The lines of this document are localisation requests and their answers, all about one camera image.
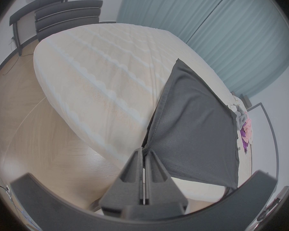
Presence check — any grey garment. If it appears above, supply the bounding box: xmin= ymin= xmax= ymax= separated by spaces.
xmin=236 ymin=106 xmax=248 ymax=129

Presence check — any blue-green curtain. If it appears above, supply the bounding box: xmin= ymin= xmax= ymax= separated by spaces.
xmin=116 ymin=0 xmax=239 ymax=43
xmin=187 ymin=0 xmax=289 ymax=103

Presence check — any purple garment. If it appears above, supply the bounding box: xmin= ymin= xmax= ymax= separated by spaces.
xmin=240 ymin=128 xmax=250 ymax=154

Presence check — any black T-shirt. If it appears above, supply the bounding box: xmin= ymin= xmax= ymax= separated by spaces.
xmin=142 ymin=58 xmax=240 ymax=190

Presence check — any pink garment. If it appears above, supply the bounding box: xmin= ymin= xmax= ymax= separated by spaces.
xmin=242 ymin=118 xmax=254 ymax=142

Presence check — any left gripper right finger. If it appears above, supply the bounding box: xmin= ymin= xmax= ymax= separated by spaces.
xmin=144 ymin=150 xmax=189 ymax=212

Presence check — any black chest of drawers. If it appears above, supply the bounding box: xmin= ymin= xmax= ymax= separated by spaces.
xmin=34 ymin=0 xmax=103 ymax=41

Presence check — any bed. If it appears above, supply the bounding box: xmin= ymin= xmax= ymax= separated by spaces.
xmin=33 ymin=23 xmax=279 ymax=216

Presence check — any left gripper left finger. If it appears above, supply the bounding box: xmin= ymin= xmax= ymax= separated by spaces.
xmin=98 ymin=147 xmax=144 ymax=212

